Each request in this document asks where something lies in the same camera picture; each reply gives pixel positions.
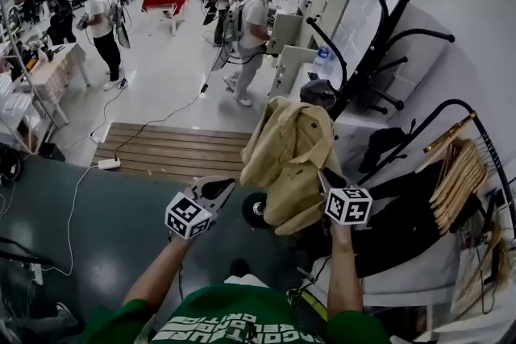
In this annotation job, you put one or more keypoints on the black office chair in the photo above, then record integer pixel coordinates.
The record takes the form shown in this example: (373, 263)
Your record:
(61, 28)

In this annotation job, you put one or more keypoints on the black hanging garment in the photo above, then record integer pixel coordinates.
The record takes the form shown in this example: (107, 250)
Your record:
(399, 221)

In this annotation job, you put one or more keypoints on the black coat rack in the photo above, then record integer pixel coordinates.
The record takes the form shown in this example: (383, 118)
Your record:
(373, 52)

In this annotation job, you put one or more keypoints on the person's left forearm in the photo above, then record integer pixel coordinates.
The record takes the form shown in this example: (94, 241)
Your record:
(155, 272)

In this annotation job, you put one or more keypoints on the black caster wheel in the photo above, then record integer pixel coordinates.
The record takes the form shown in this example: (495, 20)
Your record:
(255, 209)

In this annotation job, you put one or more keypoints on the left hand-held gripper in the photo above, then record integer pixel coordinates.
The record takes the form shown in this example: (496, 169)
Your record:
(189, 215)

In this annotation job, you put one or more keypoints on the dark grey hat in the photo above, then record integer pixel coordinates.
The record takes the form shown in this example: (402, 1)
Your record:
(316, 92)

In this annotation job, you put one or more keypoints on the table with checked cloth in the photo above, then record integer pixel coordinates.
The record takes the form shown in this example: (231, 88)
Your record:
(54, 70)

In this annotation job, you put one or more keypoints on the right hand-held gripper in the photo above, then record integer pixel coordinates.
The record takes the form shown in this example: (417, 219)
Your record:
(348, 207)

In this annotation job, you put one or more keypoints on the white cabinet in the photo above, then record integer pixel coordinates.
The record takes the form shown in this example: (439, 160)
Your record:
(324, 8)

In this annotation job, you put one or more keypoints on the row of wooden hangers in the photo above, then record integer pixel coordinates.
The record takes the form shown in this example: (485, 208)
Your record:
(461, 185)

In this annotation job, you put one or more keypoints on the wooden slatted step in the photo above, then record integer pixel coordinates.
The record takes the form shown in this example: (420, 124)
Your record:
(173, 149)

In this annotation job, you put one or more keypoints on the beige jacket clothing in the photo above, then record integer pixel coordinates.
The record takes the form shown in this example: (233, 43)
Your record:
(288, 157)

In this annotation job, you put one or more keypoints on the white power strip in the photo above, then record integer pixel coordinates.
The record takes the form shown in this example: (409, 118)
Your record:
(109, 163)

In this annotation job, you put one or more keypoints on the person's black shoe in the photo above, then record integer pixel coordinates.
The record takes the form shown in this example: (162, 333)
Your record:
(239, 266)

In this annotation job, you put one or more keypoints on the clear water bottle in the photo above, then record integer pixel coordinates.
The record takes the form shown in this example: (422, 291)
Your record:
(322, 56)

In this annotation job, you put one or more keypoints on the person's green printed shirt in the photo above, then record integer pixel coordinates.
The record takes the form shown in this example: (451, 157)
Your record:
(238, 318)

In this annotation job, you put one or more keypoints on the black arched garment rail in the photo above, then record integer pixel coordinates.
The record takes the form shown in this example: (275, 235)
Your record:
(489, 141)

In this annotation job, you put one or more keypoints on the person's right forearm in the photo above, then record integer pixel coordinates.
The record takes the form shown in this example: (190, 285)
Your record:
(343, 270)

